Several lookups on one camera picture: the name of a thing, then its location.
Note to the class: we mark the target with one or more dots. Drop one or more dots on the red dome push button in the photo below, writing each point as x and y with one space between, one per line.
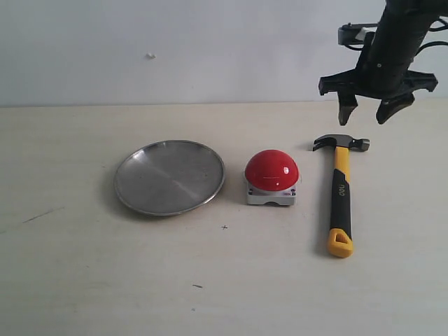
271 178

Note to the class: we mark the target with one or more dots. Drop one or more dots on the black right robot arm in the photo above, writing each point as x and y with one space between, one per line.
410 18

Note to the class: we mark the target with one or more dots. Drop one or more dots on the yellow black claw hammer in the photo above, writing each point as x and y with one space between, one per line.
340 243

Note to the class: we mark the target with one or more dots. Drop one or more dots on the small white wall plug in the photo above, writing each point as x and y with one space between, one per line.
150 55

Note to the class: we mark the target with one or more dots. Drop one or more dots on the round stainless steel plate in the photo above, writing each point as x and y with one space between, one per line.
169 178

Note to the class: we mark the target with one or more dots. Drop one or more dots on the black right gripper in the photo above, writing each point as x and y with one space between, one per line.
381 72

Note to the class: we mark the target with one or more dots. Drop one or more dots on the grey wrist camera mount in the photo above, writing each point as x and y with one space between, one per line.
352 36

